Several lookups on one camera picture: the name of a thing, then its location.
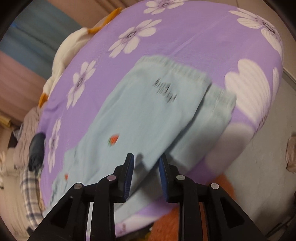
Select light blue denim pants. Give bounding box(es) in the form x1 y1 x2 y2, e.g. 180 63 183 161
47 55 236 211

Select plaid pillow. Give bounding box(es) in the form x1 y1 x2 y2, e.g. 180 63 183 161
20 167 45 230

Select orange brown fuzzy rug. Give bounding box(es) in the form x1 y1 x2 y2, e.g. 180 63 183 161
147 173 236 241

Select dark folded jeans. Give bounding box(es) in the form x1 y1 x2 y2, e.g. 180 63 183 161
28 133 46 173

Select pink crumpled blanket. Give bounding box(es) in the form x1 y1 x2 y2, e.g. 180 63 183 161
13 106 42 169

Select pink curtain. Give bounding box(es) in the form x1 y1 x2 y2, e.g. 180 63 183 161
1 52 45 122

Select white goose plush toy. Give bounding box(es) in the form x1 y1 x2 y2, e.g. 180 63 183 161
38 8 122 108

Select purple floral bedsheet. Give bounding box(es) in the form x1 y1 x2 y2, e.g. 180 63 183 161
38 1 282 236

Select teal curtain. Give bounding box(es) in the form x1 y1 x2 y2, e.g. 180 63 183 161
1 1 82 79

